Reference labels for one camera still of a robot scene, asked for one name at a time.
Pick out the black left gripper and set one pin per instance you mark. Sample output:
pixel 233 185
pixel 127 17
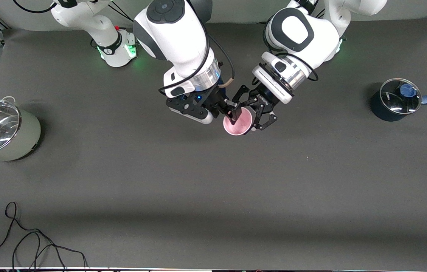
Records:
pixel 263 99

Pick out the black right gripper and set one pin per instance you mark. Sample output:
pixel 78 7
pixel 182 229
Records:
pixel 213 100

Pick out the pink plastic cup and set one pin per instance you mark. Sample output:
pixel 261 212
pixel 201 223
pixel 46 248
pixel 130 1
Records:
pixel 238 124

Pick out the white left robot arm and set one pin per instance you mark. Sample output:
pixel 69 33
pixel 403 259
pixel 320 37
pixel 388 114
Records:
pixel 296 30

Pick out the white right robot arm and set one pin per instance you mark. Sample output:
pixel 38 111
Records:
pixel 175 34

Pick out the dark grey table mat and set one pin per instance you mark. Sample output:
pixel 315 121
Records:
pixel 213 181

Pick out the dark blue saucepan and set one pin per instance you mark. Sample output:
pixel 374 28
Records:
pixel 381 109

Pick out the glass lid with blue knob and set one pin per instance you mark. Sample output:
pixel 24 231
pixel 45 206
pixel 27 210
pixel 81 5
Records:
pixel 400 96

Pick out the pale green cooking pot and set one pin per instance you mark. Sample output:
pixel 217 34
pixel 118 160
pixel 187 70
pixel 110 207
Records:
pixel 28 139

